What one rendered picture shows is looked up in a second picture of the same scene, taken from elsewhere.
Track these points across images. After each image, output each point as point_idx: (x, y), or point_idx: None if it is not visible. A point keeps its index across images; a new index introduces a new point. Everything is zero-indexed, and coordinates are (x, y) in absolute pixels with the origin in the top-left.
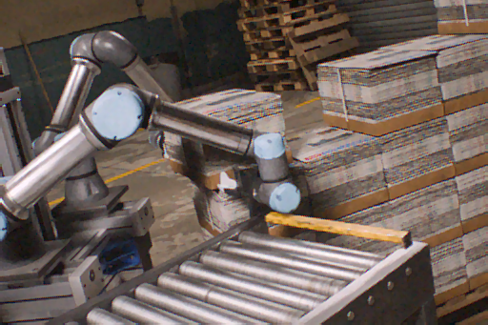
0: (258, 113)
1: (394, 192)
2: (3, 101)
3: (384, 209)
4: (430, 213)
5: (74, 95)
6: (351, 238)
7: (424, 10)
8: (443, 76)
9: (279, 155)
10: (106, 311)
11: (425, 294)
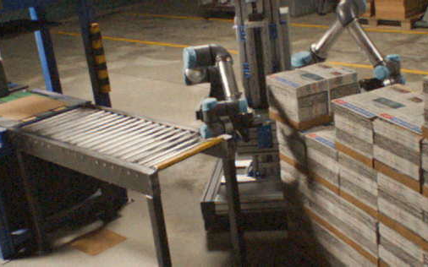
0: (287, 91)
1: (341, 193)
2: (249, 26)
3: (336, 198)
4: (359, 228)
5: (327, 32)
6: (320, 199)
7: None
8: (376, 139)
9: (203, 111)
10: (155, 126)
11: (147, 193)
